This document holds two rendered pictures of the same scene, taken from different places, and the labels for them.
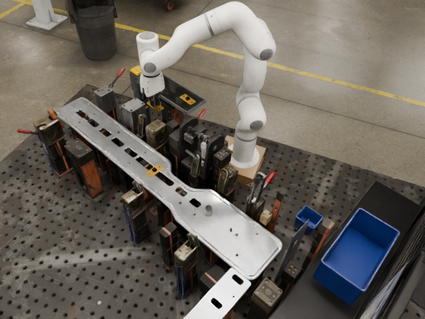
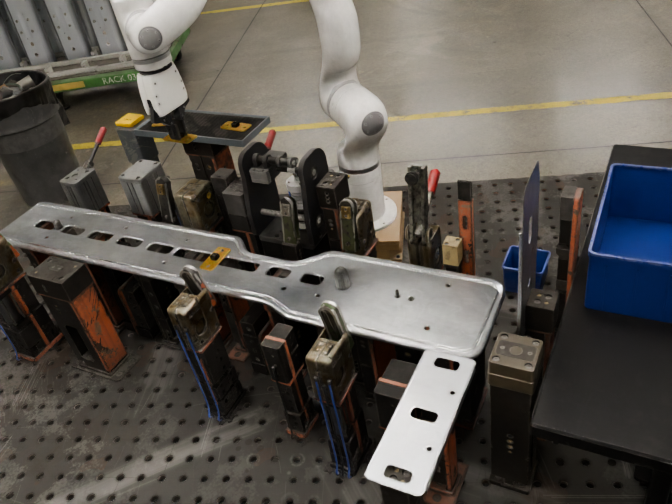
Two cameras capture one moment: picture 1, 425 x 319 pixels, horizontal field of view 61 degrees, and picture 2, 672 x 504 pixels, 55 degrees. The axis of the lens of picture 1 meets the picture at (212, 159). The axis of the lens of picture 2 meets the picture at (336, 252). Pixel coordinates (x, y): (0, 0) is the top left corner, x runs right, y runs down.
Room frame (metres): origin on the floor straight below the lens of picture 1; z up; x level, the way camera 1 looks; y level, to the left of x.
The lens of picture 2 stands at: (-0.18, 0.13, 1.90)
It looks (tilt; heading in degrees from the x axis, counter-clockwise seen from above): 37 degrees down; 353
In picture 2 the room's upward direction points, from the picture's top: 11 degrees counter-clockwise
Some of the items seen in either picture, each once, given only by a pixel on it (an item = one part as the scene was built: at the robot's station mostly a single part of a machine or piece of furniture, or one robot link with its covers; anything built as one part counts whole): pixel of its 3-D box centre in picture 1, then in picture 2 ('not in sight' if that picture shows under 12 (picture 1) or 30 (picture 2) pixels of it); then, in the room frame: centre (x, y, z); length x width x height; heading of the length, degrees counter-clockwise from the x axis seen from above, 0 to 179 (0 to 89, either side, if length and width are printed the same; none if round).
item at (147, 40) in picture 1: (148, 51); (139, 23); (1.28, 0.28, 1.51); 0.09 x 0.08 x 0.13; 11
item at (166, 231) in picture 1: (169, 247); (292, 384); (0.79, 0.17, 0.84); 0.11 x 0.08 x 0.29; 140
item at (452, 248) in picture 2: (260, 237); (455, 305); (0.85, -0.23, 0.88); 0.04 x 0.04 x 0.36; 50
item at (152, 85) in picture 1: (152, 81); (161, 86); (1.28, 0.28, 1.37); 0.10 x 0.07 x 0.11; 136
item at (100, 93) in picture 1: (109, 115); (100, 224); (1.60, 0.62, 0.88); 0.11 x 0.10 x 0.36; 140
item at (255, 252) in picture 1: (150, 169); (207, 261); (1.10, 0.29, 1.00); 1.38 x 0.22 x 0.02; 50
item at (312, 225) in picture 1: (307, 221); (525, 271); (1.04, -0.50, 0.74); 0.11 x 0.10 x 0.09; 50
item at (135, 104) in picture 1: (138, 133); (164, 230); (1.43, 0.41, 0.90); 0.13 x 0.10 x 0.41; 140
